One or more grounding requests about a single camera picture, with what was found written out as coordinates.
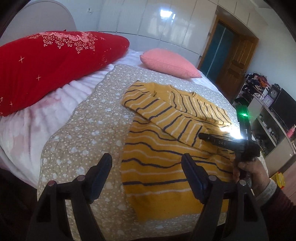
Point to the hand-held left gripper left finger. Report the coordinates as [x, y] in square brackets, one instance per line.
[99, 177]

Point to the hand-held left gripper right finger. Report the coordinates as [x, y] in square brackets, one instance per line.
[193, 178]

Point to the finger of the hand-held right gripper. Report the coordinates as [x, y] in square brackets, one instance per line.
[216, 140]

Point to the yellow striped sweater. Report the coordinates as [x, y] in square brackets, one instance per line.
[166, 139]

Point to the person's right forearm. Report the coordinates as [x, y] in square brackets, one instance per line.
[277, 208]

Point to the pile of clothes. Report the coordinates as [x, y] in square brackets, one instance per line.
[256, 83]

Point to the person's right hand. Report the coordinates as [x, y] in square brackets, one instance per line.
[253, 173]

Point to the white cabinet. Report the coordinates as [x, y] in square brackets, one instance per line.
[270, 132]

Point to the small desk clock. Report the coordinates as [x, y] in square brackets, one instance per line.
[268, 100]

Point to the beige dotted blanket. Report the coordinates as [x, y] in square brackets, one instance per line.
[92, 139]

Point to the black television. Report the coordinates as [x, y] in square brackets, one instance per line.
[285, 109]

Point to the yellow box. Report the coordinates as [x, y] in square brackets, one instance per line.
[278, 179]

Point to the wooden door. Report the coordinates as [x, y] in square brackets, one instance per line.
[235, 69]

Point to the white pink bed sheet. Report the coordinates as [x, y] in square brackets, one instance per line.
[34, 125]

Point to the pink pillow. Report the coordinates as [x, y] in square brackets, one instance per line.
[170, 62]

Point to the red floral pillow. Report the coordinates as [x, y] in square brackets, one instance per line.
[46, 69]

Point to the white glossy wardrobe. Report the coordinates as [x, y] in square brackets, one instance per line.
[166, 23]

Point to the white headboard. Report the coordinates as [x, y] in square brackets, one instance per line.
[34, 20]

